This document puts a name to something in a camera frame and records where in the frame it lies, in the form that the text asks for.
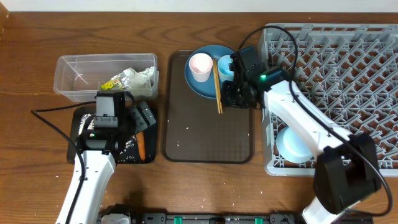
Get light blue cup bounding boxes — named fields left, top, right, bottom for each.
left=218, top=55, right=234, bottom=83

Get yellow foil snack wrapper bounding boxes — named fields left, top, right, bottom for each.
left=100, top=75, right=125, bottom=90

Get white napkin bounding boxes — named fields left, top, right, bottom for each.
left=127, top=67, right=155, bottom=90

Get light blue bowl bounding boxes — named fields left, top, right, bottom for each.
left=276, top=127, right=313, bottom=164

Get white tissue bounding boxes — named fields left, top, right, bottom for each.
left=119, top=67, right=137, bottom=90

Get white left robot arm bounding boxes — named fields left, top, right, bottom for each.
left=57, top=90, right=156, bottom=223

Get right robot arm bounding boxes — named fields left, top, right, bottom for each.
left=221, top=47, right=383, bottom=223

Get grey dishwasher rack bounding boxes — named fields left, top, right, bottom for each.
left=257, top=24, right=397, bottom=177

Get orange carrot piece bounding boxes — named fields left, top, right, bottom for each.
left=136, top=132, right=146, bottom=161

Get black tray bin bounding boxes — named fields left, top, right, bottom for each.
left=70, top=106, right=157, bottom=164

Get spilled rice grains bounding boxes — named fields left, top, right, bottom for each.
left=77, top=113, right=139, bottom=164

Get dark blue plate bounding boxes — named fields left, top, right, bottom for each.
left=185, top=45, right=234, bottom=100

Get pink cup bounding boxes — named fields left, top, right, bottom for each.
left=188, top=53, right=213, bottom=83

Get clear plastic bin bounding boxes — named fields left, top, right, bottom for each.
left=53, top=53, right=159, bottom=102

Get brown serving tray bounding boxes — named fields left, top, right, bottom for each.
left=162, top=50, right=254, bottom=164

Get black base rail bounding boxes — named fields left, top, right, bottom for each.
left=94, top=203, right=305, bottom=224

